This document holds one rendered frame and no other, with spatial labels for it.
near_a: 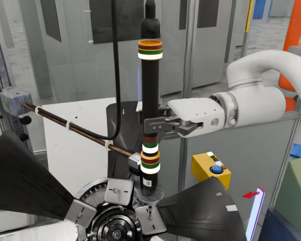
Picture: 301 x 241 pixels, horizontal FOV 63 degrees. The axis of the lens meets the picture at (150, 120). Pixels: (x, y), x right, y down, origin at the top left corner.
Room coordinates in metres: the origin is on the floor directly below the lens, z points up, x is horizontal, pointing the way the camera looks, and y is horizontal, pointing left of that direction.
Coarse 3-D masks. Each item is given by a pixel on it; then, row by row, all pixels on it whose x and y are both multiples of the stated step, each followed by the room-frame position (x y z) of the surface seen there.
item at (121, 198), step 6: (108, 180) 0.53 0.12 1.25; (114, 180) 0.52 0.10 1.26; (120, 180) 0.51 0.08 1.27; (126, 180) 0.50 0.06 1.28; (132, 180) 0.49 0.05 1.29; (108, 186) 0.51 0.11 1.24; (114, 186) 0.50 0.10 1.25; (120, 186) 0.49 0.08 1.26; (126, 186) 0.48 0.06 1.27; (132, 186) 0.48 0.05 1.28; (108, 192) 0.50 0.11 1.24; (120, 192) 0.48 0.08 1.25; (126, 192) 0.47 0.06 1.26; (108, 198) 0.48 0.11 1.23; (114, 198) 0.48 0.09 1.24; (120, 198) 0.47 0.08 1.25; (126, 198) 0.46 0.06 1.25; (120, 204) 0.46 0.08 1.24; (126, 204) 0.45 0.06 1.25
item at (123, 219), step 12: (108, 204) 0.49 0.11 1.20; (96, 216) 0.42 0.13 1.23; (108, 216) 0.40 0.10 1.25; (120, 216) 0.41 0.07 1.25; (132, 216) 0.41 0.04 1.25; (96, 228) 0.38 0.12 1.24; (108, 228) 0.39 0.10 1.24; (120, 228) 0.39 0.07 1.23; (132, 228) 0.40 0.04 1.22; (96, 240) 0.36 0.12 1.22; (108, 240) 0.37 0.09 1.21; (120, 240) 0.38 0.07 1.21; (132, 240) 0.38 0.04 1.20
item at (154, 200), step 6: (132, 156) 0.48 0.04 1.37; (132, 162) 0.47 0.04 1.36; (138, 162) 0.46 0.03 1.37; (132, 168) 0.46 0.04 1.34; (138, 168) 0.46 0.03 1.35; (138, 174) 0.45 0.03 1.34; (138, 180) 0.46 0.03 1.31; (138, 186) 0.46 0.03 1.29; (138, 192) 0.45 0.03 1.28; (162, 192) 0.45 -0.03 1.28; (138, 198) 0.44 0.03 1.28; (144, 198) 0.43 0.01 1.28; (150, 198) 0.43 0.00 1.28; (156, 198) 0.43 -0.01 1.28; (162, 198) 0.44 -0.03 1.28; (144, 204) 0.42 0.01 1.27; (150, 204) 0.42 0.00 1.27; (156, 204) 0.42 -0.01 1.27
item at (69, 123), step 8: (112, 0) 0.50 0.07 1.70; (112, 8) 0.50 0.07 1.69; (112, 16) 0.51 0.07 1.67; (112, 24) 0.51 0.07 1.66; (112, 32) 0.51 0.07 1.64; (32, 104) 0.77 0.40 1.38; (120, 104) 0.51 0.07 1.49; (48, 112) 0.70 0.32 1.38; (120, 112) 0.51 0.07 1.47; (64, 120) 0.65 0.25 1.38; (120, 120) 0.51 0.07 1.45; (80, 128) 0.60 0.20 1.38; (96, 136) 0.56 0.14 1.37; (104, 136) 0.55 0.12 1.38; (112, 136) 0.52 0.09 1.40
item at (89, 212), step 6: (72, 204) 0.44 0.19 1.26; (78, 204) 0.43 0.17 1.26; (84, 204) 0.43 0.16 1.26; (72, 210) 0.44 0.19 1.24; (78, 210) 0.44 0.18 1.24; (84, 210) 0.43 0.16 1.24; (90, 210) 0.43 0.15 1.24; (96, 210) 0.43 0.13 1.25; (66, 216) 0.44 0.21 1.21; (72, 216) 0.44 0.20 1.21; (84, 216) 0.43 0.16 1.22; (90, 216) 0.43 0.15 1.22; (72, 222) 0.44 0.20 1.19; (78, 222) 0.44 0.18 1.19; (84, 222) 0.44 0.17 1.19; (90, 222) 0.43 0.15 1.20
